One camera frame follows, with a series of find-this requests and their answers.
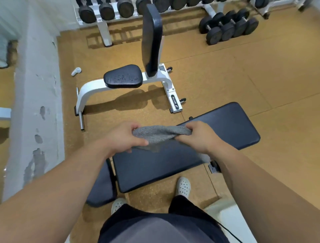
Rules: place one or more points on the person's right forearm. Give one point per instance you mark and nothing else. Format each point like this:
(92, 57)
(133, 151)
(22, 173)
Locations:
(262, 197)

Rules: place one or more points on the white box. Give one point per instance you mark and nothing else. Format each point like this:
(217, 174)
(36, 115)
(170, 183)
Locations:
(230, 220)

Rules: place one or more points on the grey towel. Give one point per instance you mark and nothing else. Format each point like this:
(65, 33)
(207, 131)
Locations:
(160, 134)

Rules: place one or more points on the row of black dumbbells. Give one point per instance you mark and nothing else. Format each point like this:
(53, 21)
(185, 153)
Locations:
(125, 7)

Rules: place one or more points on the large black flat bench pad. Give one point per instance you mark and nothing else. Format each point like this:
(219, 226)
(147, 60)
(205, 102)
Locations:
(215, 127)

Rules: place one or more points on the white equipment frame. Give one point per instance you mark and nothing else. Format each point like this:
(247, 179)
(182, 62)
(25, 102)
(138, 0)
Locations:
(275, 3)

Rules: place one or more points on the person's left white clog shoe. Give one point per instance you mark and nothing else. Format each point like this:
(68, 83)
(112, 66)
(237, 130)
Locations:
(118, 204)

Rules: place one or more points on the person's white clog shoe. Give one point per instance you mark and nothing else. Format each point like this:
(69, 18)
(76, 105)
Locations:
(118, 204)
(183, 186)

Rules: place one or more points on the person's grey shirt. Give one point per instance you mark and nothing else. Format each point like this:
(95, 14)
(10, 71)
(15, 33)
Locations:
(160, 231)

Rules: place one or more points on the person's right thumb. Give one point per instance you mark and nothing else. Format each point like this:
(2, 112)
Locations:
(183, 140)

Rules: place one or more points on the person's left hand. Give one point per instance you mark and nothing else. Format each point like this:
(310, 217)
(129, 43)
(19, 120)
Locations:
(120, 139)

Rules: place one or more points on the white dumbbell rack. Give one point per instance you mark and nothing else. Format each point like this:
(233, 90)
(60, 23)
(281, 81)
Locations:
(104, 30)

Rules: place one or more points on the person's right hand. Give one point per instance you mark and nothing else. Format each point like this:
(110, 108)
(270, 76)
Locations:
(202, 139)

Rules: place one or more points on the black bench foot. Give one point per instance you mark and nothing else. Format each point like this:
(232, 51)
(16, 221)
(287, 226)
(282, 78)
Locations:
(214, 167)

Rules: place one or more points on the small black bench seat pad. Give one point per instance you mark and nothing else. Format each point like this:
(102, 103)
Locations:
(103, 187)

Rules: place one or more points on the white metal bar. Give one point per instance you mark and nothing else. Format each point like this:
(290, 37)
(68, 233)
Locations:
(5, 114)

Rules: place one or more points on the person's right white clog shoe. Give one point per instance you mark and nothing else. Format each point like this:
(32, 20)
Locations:
(183, 186)

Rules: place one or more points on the white plastic bottle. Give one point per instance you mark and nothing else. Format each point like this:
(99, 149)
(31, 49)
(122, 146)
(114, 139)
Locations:
(76, 71)

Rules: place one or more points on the black round dumbbell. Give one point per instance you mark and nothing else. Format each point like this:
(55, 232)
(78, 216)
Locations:
(237, 22)
(225, 26)
(248, 21)
(211, 31)

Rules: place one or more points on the white upright bench black pads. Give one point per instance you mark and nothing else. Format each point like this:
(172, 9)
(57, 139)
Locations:
(150, 45)

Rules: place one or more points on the person's left thumb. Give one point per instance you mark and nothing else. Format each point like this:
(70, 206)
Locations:
(140, 142)

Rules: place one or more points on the person's left forearm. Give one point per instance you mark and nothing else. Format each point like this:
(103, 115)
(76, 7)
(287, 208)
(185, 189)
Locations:
(55, 190)

